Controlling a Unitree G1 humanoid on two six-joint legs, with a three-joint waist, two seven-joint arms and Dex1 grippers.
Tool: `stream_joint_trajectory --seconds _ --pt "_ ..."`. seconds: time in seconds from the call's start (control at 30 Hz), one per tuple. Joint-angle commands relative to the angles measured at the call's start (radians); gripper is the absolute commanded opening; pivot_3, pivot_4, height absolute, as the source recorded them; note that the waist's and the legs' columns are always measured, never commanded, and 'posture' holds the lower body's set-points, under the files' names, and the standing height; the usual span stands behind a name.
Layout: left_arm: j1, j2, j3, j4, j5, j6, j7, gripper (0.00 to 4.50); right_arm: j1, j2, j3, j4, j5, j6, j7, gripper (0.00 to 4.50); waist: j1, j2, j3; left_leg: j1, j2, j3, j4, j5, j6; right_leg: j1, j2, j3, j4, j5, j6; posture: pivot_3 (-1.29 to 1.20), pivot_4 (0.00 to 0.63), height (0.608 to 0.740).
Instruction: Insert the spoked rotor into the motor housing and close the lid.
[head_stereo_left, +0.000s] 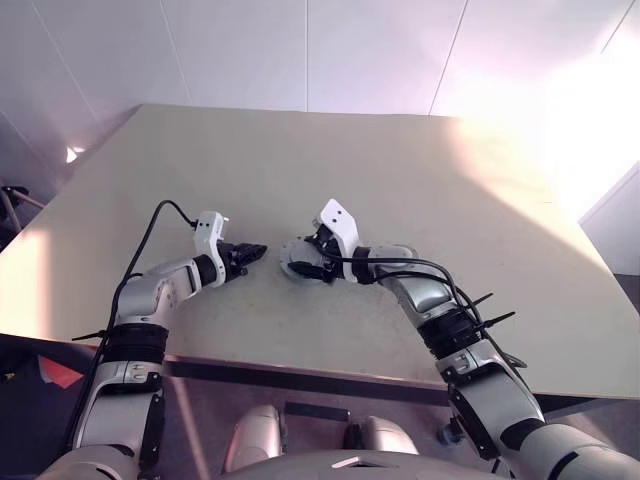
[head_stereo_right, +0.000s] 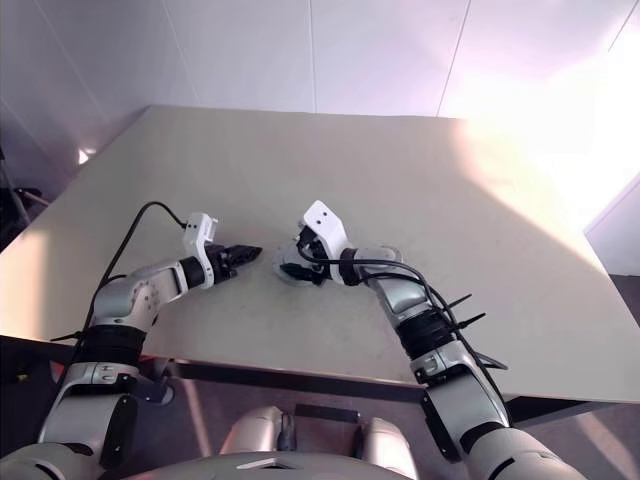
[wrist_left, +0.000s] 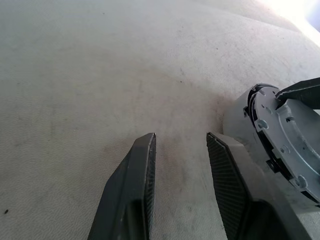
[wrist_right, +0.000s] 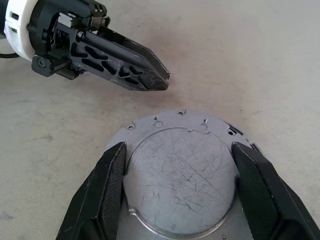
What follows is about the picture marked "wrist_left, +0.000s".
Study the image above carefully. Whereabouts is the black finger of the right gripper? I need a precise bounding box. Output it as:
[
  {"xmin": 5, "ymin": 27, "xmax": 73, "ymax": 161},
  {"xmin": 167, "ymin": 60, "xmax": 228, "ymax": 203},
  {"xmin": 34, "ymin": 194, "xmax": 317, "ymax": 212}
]
[{"xmin": 274, "ymin": 76, "xmax": 320, "ymax": 110}]

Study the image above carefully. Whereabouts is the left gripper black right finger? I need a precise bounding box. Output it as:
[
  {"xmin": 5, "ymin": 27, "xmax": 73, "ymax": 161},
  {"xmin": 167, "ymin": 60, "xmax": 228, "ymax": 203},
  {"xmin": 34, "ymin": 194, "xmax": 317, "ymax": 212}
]
[{"xmin": 206, "ymin": 131, "xmax": 315, "ymax": 240}]

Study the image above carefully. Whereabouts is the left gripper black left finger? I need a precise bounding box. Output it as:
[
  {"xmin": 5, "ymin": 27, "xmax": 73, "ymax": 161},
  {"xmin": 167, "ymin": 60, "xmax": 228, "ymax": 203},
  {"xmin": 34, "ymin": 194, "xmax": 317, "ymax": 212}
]
[{"xmin": 87, "ymin": 132, "xmax": 158, "ymax": 240}]

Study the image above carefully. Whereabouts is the round motor housing with stator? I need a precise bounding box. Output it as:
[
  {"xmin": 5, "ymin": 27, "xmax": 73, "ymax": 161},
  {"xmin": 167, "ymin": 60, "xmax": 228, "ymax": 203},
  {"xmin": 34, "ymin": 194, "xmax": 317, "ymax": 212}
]
[{"xmin": 242, "ymin": 83, "xmax": 320, "ymax": 204}]

